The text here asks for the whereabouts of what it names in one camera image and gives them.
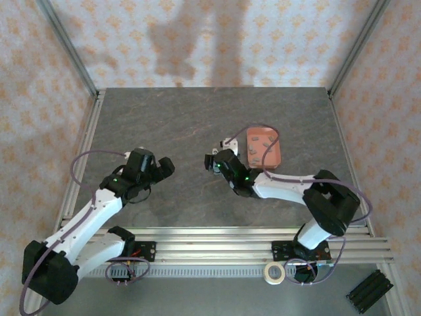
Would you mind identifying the aluminium frame post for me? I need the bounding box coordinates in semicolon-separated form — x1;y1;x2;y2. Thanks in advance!
327;0;392;99
34;0;101;99

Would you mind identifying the aluminium rail beam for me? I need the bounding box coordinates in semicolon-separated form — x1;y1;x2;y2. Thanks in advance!
34;226;395;266

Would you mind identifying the pink plastic tray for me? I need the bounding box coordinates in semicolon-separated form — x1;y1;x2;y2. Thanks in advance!
245;126;283;171

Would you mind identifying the aluminium side rail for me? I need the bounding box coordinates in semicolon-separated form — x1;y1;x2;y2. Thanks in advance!
327;90;376;238
52;90;107;236

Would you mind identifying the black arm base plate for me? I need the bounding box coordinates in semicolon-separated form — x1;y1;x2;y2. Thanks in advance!
108;241;157;264
271;240;331;263

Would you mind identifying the black aluminium extrusion piece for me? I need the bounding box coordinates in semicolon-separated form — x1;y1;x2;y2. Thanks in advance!
345;269;395;314

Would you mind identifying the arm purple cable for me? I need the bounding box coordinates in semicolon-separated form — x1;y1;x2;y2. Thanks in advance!
18;149;151;315
228;123;374;286

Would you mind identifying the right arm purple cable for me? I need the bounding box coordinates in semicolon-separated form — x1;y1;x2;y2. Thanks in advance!
228;123;374;286

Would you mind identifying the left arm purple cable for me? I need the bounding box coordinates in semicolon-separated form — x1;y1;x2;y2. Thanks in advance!
18;149;151;315

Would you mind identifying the white tape roll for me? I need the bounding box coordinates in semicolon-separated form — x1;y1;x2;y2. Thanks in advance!
263;261;285;284

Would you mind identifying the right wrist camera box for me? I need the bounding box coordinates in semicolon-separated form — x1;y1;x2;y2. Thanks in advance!
220;136;241;156

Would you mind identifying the slotted grey cable duct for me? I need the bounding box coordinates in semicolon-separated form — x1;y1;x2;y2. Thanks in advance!
78;265;299;280

